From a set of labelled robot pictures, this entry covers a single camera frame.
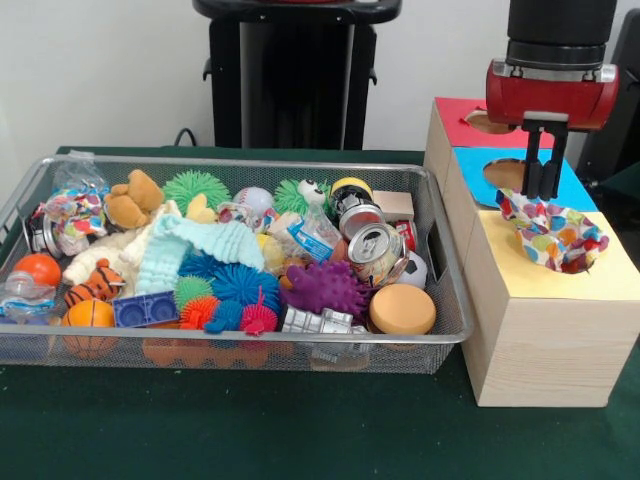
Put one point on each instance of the blue spiky ball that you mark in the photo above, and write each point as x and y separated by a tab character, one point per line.
245	285

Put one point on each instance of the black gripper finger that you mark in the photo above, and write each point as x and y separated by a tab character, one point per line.
550	170
531	165

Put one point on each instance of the orange round sponge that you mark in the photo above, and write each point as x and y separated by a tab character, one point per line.
402	307

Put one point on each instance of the polka dot cloth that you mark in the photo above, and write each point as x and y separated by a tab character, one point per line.
555	235

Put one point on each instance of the crushed drink can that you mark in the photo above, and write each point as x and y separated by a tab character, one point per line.
375	250

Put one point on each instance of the tiger plush toy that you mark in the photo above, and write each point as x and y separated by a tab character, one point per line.
97	285

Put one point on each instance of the white baseball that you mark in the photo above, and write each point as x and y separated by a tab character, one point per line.
255	200

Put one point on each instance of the green spiky toy with eyes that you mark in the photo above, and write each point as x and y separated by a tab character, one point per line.
292	197

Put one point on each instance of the shallow mesh bin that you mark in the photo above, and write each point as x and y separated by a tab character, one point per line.
425	350

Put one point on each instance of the light blue knitted cloth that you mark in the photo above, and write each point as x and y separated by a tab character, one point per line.
165	250

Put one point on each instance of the orange ball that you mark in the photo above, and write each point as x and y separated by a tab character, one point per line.
40	270

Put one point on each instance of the dark green side tablecloth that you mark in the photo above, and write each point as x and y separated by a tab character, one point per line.
625	185

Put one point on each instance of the green spiky ball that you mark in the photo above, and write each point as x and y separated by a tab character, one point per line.
192	187

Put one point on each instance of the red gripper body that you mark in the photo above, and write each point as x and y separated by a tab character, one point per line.
545	102

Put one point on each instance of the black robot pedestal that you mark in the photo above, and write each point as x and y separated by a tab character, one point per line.
300	75

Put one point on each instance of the brown teddy bear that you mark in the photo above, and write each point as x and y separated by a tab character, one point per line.
132	200

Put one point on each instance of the purple spiky ball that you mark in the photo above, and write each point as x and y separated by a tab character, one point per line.
325	287

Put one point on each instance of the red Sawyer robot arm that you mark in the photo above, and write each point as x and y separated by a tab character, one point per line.
560	30

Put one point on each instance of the small basketball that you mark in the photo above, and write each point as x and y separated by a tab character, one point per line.
90	314

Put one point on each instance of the wooden box with three holes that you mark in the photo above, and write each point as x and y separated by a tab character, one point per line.
545	360

